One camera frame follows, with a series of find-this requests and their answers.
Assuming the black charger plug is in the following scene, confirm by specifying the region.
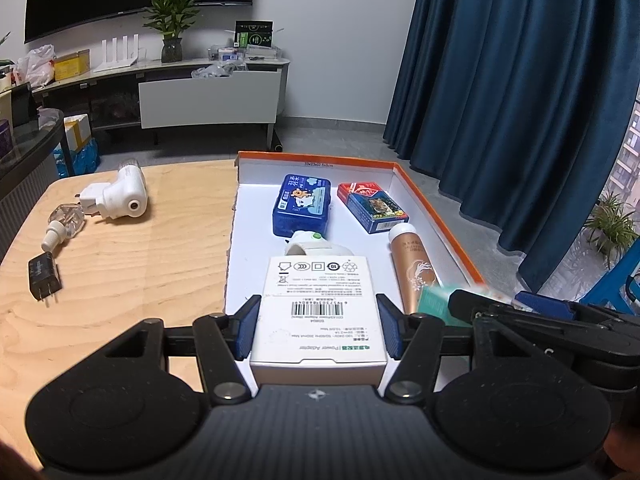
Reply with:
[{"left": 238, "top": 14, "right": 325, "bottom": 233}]
[{"left": 27, "top": 254, "right": 63, "bottom": 308}]

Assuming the green bandage box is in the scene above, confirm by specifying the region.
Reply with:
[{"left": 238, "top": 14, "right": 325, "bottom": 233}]
[{"left": 416, "top": 285, "right": 463, "bottom": 321}]

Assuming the white yellow carton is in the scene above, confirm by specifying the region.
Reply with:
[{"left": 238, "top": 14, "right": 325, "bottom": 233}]
[{"left": 62, "top": 114, "right": 93, "bottom": 153}]

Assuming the black green box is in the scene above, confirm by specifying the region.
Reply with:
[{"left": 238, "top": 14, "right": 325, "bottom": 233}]
[{"left": 235, "top": 20, "right": 275, "bottom": 48}]

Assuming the clear white-capped refill bottle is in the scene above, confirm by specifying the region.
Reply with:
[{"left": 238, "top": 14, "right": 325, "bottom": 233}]
[{"left": 41, "top": 201, "right": 86, "bottom": 252}]

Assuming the blue bottle pack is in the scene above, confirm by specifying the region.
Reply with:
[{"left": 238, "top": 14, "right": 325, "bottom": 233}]
[{"left": 50, "top": 137, "right": 101, "bottom": 178}]

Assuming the crumpled clear plastic bag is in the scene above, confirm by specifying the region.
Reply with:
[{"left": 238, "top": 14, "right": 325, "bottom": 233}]
[{"left": 191, "top": 62, "right": 236, "bottom": 80}]

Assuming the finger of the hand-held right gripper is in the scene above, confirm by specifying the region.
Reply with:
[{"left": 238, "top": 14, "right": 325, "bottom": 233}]
[
  {"left": 447, "top": 288, "right": 596, "bottom": 357},
  {"left": 512, "top": 290, "right": 640, "bottom": 334}
]

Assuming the blue curtain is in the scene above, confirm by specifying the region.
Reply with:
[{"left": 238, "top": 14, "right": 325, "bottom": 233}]
[{"left": 384, "top": 0, "right": 640, "bottom": 293}]

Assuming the white plastic bag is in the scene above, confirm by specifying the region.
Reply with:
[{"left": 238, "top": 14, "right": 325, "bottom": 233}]
[{"left": 15, "top": 44, "right": 56, "bottom": 88}]

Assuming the potted plant in glass pot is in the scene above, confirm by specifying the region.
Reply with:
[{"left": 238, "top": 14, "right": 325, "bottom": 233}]
[{"left": 145, "top": 0, "right": 213, "bottom": 64}]

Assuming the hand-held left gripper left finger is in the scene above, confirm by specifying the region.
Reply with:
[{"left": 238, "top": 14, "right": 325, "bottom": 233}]
[{"left": 102, "top": 294, "right": 262, "bottom": 407}]

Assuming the white router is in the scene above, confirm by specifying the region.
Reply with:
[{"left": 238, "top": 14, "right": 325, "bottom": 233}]
[{"left": 95, "top": 34, "right": 140, "bottom": 72}]

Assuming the white power adapter box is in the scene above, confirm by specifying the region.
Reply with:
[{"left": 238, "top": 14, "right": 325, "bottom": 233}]
[{"left": 248, "top": 256, "right": 390, "bottom": 387}]

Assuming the gold spray bottle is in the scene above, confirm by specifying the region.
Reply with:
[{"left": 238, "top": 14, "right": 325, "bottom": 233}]
[{"left": 388, "top": 223, "right": 441, "bottom": 317}]

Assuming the yellow box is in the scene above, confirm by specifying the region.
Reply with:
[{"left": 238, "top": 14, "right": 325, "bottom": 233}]
[{"left": 54, "top": 49, "right": 92, "bottom": 81}]

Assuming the red blue card box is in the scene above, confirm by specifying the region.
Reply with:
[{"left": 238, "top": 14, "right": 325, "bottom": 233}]
[{"left": 337, "top": 181, "right": 410, "bottom": 234}]

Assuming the blue metal frame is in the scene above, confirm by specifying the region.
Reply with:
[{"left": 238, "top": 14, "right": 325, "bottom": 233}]
[{"left": 580, "top": 245, "right": 640, "bottom": 316}]

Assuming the white TV cabinet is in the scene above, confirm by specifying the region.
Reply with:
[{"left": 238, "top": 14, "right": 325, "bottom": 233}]
[{"left": 32, "top": 57, "right": 292, "bottom": 153}]

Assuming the white charger plug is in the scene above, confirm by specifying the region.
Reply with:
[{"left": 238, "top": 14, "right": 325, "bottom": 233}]
[{"left": 74, "top": 185, "right": 108, "bottom": 217}]

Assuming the white plug-in vaporizer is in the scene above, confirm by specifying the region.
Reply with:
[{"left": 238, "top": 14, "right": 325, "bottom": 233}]
[{"left": 100, "top": 158, "right": 149, "bottom": 221}]

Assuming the dark glass-top ribbed table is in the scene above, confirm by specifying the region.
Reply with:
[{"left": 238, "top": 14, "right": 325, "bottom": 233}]
[{"left": 0, "top": 107, "right": 66, "bottom": 261}]

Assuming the blue tissue pack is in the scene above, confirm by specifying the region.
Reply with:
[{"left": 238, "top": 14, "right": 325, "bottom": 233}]
[{"left": 271, "top": 174, "right": 332, "bottom": 238}]

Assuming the white orange-rimmed cardboard box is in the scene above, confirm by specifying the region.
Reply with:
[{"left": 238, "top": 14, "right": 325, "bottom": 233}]
[{"left": 221, "top": 150, "right": 488, "bottom": 396}]

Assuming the outdoor potted plant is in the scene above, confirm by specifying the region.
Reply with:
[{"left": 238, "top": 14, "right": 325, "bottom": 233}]
[{"left": 582, "top": 192, "right": 638, "bottom": 268}]

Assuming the white green-button mosquito heater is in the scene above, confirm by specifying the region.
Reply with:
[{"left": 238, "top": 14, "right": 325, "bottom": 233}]
[{"left": 284, "top": 230, "right": 353, "bottom": 261}]

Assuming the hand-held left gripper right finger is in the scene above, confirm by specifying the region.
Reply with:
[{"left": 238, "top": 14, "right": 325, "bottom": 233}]
[{"left": 376, "top": 294, "right": 506, "bottom": 406}]

